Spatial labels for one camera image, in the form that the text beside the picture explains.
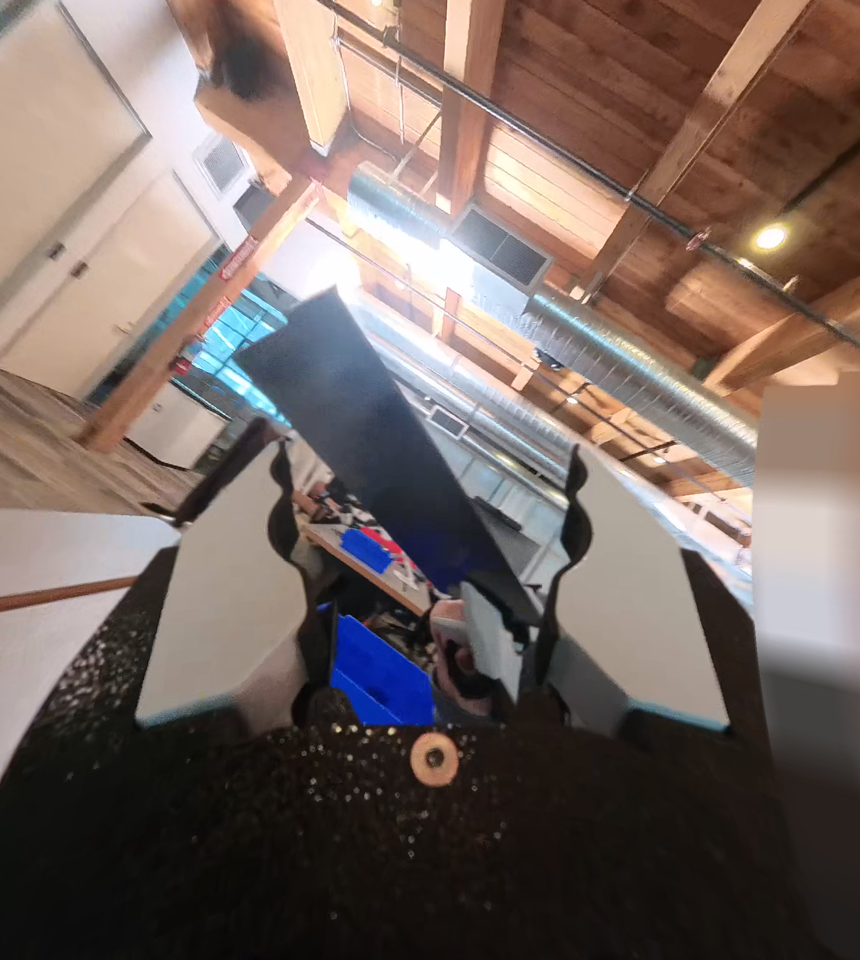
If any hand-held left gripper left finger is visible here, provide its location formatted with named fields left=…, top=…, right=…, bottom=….
left=136, top=441, right=337, bottom=725

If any white door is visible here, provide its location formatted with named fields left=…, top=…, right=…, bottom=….
left=0, top=0, right=153, bottom=361
left=0, top=171, right=221, bottom=400

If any wooden support post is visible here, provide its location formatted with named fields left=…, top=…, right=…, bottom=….
left=77, top=176, right=322, bottom=455

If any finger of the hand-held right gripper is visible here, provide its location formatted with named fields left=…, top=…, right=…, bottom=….
left=461, top=581, right=534, bottom=702

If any black wall speaker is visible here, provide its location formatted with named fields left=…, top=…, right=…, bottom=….
left=233, top=180, right=273, bottom=230

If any silver ventilation duct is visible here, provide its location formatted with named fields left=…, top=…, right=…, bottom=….
left=347, top=165, right=761, bottom=489
left=358, top=300, right=588, bottom=481

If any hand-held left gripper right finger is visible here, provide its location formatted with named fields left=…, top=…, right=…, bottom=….
left=518, top=444, right=731, bottom=735

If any large blue storage bin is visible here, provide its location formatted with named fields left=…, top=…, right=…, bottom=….
left=325, top=611, right=437, bottom=727

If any wall air vent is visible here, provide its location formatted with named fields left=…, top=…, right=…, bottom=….
left=193, top=133, right=254, bottom=196

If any person's right hand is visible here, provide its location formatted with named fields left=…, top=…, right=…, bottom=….
left=430, top=600, right=479, bottom=665

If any black duct grille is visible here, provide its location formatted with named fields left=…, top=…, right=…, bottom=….
left=451, top=204, right=554, bottom=295

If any white recycling cabinet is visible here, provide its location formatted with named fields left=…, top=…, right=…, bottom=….
left=126, top=382, right=228, bottom=470

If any small blue parts bin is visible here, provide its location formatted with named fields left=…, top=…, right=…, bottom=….
left=340, top=527, right=393, bottom=575

